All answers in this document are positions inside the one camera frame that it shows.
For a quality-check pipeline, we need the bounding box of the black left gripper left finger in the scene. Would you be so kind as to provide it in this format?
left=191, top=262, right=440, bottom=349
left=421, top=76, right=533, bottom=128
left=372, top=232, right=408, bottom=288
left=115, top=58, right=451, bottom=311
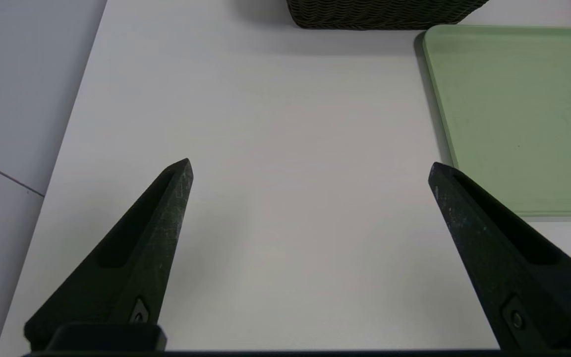
left=24, top=159, right=194, bottom=349

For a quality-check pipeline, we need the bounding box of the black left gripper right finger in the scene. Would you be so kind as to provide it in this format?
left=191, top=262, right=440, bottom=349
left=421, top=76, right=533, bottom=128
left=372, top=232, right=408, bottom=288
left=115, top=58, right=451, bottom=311
left=428, top=163, right=571, bottom=351

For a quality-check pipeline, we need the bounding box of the dark brown wicker basket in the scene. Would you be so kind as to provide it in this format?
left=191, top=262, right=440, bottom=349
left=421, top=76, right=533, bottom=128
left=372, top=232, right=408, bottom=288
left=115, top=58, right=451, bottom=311
left=285, top=0, right=492, bottom=30

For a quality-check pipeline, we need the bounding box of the green plastic tray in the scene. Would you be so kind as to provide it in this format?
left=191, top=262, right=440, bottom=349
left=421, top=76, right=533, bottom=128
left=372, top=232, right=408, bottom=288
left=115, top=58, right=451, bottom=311
left=423, top=25, right=571, bottom=219

